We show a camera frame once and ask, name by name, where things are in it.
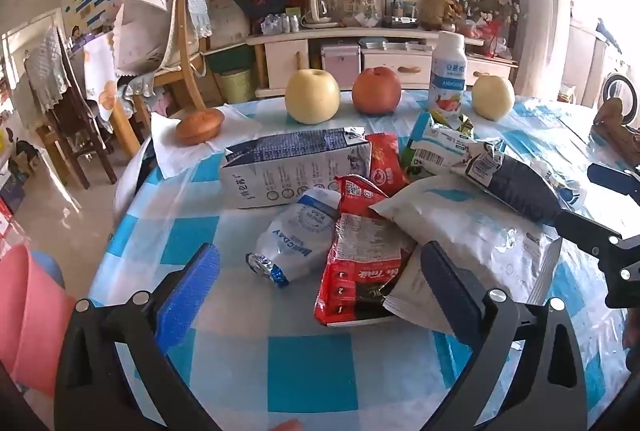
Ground dark wooden chair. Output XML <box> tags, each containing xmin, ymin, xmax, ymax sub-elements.
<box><xmin>25</xmin><ymin>26</ymin><xmax>118</xmax><ymax>189</ymax></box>

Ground white blue pouch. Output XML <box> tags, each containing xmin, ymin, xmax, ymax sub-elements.
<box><xmin>245</xmin><ymin>188</ymin><xmax>343</xmax><ymax>288</ymax></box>

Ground red apple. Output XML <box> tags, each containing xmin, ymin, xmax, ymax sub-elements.
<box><xmin>351</xmin><ymin>66</ymin><xmax>402</xmax><ymax>115</ymax></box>

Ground blue rounded object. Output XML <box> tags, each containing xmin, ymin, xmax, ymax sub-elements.
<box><xmin>32</xmin><ymin>251</ymin><xmax>66</xmax><ymax>289</ymax></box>

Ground grey lace cloth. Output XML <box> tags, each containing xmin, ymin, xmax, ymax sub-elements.
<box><xmin>24</xmin><ymin>25</ymin><xmax>71</xmax><ymax>112</ymax></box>

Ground green wastebasket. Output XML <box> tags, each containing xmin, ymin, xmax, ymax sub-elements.
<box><xmin>217</xmin><ymin>68</ymin><xmax>253</xmax><ymax>104</ymax></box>

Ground white printed chair cloth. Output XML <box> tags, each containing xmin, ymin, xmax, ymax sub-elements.
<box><xmin>115</xmin><ymin>0</ymin><xmax>183</xmax><ymax>74</ymax></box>

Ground white flower bunch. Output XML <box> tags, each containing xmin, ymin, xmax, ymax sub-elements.
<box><xmin>452</xmin><ymin>0</ymin><xmax>526</xmax><ymax>29</ymax></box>

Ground cream television cabinet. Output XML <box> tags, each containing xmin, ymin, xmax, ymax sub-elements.
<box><xmin>246</xmin><ymin>24</ymin><xmax>518</xmax><ymax>98</ymax></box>

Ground white napkin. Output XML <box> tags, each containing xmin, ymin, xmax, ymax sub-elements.
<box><xmin>150</xmin><ymin>104</ymin><xmax>263</xmax><ymax>179</ymax></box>

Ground pink storage box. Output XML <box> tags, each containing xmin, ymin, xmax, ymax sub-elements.
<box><xmin>320</xmin><ymin>44</ymin><xmax>361</xmax><ymax>92</ymax></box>

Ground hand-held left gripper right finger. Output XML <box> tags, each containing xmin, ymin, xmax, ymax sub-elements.
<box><xmin>420</xmin><ymin>241</ymin><xmax>588</xmax><ymax>431</ymax></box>

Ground brown paper bag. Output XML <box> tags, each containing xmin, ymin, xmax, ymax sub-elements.
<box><xmin>590</xmin><ymin>98</ymin><xmax>640</xmax><ymax>157</ymax></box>

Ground large silver white bag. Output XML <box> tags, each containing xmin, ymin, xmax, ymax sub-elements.
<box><xmin>369</xmin><ymin>174</ymin><xmax>563</xmax><ymax>347</ymax></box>

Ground white curtain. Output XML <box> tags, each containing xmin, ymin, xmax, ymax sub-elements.
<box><xmin>515</xmin><ymin>0</ymin><xmax>576</xmax><ymax>97</ymax></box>

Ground dark blue snack bag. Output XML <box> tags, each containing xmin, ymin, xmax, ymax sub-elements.
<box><xmin>450</xmin><ymin>144</ymin><xmax>588</xmax><ymax>226</ymax></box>

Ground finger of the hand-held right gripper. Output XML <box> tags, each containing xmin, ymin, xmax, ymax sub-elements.
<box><xmin>555</xmin><ymin>210</ymin><xmax>625</xmax><ymax>258</ymax></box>
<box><xmin>587</xmin><ymin>164</ymin><xmax>640</xmax><ymax>207</ymax></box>

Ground yellow wrapped item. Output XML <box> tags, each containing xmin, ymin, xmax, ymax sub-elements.
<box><xmin>420</xmin><ymin>0</ymin><xmax>458</xmax><ymax>31</ymax></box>

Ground red snack wrapper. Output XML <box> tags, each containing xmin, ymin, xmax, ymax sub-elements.
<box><xmin>365</xmin><ymin>134</ymin><xmax>413</xmax><ymax>199</ymax></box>

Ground white sack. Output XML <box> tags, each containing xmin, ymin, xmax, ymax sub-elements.
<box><xmin>207</xmin><ymin>0</ymin><xmax>251</xmax><ymax>49</ymax></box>

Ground brown muffin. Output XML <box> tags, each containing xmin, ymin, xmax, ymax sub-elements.
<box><xmin>175</xmin><ymin>108</ymin><xmax>225</xmax><ymax>146</ymax></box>

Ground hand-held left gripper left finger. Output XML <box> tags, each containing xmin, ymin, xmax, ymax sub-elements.
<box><xmin>54</xmin><ymin>242</ymin><xmax>241</xmax><ymax>431</ymax></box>

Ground green white packet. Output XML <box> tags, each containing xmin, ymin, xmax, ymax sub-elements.
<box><xmin>400</xmin><ymin>111</ymin><xmax>493</xmax><ymax>182</ymax></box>

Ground electric kettle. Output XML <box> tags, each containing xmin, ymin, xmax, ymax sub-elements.
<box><xmin>305</xmin><ymin>0</ymin><xmax>336</xmax><ymax>24</ymax></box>

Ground red bag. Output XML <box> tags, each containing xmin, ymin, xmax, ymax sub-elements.
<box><xmin>477</xmin><ymin>21</ymin><xmax>503</xmax><ymax>58</ymax></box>

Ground dark blue milk carton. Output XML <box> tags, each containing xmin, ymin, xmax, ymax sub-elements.
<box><xmin>220</xmin><ymin>126</ymin><xmax>373</xmax><ymax>210</ymax></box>

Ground small yellow apple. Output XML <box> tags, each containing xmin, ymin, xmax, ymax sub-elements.
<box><xmin>471</xmin><ymin>74</ymin><xmax>516</xmax><ymax>121</ymax></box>

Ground white orange printed tablecloth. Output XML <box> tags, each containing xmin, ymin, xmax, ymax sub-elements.
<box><xmin>82</xmin><ymin>34</ymin><xmax>121</xmax><ymax>132</ymax></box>

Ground person's right hand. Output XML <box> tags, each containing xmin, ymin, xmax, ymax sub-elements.
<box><xmin>622</xmin><ymin>311</ymin><xmax>640</xmax><ymax>362</ymax></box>

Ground pack of small bottles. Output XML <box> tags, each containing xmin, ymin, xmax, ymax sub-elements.
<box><xmin>262</xmin><ymin>14</ymin><xmax>301</xmax><ymax>34</ymax></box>

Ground large yellow apple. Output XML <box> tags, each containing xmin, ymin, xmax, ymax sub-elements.
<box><xmin>285</xmin><ymin>68</ymin><xmax>341</xmax><ymax>125</ymax></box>

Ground washing machine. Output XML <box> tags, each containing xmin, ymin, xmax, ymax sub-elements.
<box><xmin>597</xmin><ymin>56</ymin><xmax>636</xmax><ymax>112</ymax></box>

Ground pink bin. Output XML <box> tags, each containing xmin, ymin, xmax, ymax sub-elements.
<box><xmin>0</xmin><ymin>243</ymin><xmax>78</xmax><ymax>397</ymax></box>

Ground light blue knitted cloth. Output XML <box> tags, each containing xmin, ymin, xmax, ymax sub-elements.
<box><xmin>180</xmin><ymin>0</ymin><xmax>212</xmax><ymax>39</ymax></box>

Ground white yogurt bottle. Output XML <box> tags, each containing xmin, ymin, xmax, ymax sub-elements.
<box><xmin>426</xmin><ymin>31</ymin><xmax>468</xmax><ymax>122</ymax></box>

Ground red noodle packet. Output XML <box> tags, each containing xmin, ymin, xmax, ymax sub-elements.
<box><xmin>314</xmin><ymin>174</ymin><xmax>418</xmax><ymax>327</ymax></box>

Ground blue checkered tablecloth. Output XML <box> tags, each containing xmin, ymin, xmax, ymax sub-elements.
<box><xmin>87</xmin><ymin>88</ymin><xmax>640</xmax><ymax>431</ymax></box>

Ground white fabric covered seat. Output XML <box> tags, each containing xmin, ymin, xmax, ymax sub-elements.
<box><xmin>114</xmin><ymin>138</ymin><xmax>161</xmax><ymax>212</ymax></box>

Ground clear wrapper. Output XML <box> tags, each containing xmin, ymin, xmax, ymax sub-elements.
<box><xmin>542</xmin><ymin>166</ymin><xmax>588</xmax><ymax>212</ymax></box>

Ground light wooden chair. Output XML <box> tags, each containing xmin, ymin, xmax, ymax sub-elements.
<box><xmin>112</xmin><ymin>0</ymin><xmax>223</xmax><ymax>157</ymax></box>

